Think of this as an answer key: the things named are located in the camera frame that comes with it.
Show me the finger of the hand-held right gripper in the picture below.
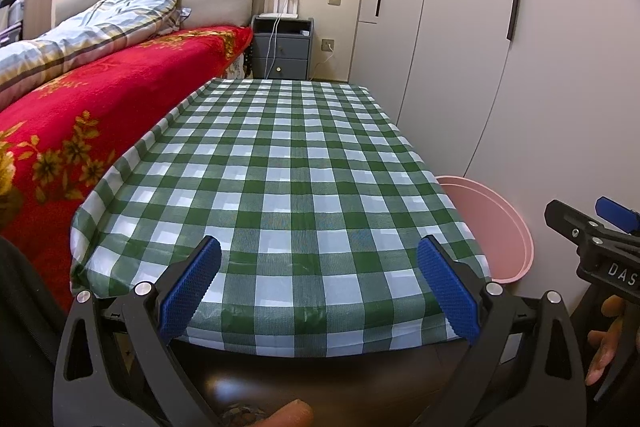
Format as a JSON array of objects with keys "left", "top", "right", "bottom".
[
  {"left": 545, "top": 199, "right": 603, "bottom": 248},
  {"left": 595, "top": 197, "right": 640, "bottom": 235}
]

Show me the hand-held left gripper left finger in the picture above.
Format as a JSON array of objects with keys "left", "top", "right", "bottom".
[{"left": 52, "top": 236, "right": 223, "bottom": 427}]

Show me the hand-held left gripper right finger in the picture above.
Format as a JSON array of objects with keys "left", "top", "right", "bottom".
[{"left": 417, "top": 234, "right": 588, "bottom": 427}]

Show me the pink plastic bin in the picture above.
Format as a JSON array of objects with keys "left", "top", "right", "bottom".
[{"left": 435, "top": 175, "right": 536, "bottom": 285}]

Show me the person's right hand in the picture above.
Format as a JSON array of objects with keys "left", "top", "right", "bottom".
[{"left": 584, "top": 294, "right": 633, "bottom": 387}]

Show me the person's left hand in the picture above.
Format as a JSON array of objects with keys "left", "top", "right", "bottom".
[{"left": 260, "top": 399, "right": 315, "bottom": 427}]

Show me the green checked tablecloth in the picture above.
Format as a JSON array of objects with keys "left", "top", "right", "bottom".
[{"left": 70, "top": 78, "right": 493, "bottom": 359}]

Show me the white wardrobe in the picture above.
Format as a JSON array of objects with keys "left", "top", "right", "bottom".
[{"left": 350, "top": 0, "right": 640, "bottom": 228}]

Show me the red floral blanket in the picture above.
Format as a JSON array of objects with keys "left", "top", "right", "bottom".
[{"left": 0, "top": 26, "right": 254, "bottom": 313}]

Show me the patterned bed skirt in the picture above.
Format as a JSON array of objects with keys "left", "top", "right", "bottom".
[{"left": 230, "top": 49, "right": 253, "bottom": 80}]

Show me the grey nightstand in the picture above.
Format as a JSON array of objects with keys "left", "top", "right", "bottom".
[{"left": 251, "top": 14, "right": 315, "bottom": 81}]

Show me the plaid quilt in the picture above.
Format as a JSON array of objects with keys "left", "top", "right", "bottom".
[{"left": 0, "top": 0, "right": 192, "bottom": 105}]

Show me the white router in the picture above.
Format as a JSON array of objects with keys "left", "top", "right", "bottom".
[{"left": 260, "top": 0, "right": 301, "bottom": 18}]

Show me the white cable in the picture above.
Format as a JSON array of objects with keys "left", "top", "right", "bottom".
[
  {"left": 266, "top": 18, "right": 282, "bottom": 76},
  {"left": 306, "top": 49, "right": 334, "bottom": 81}
]

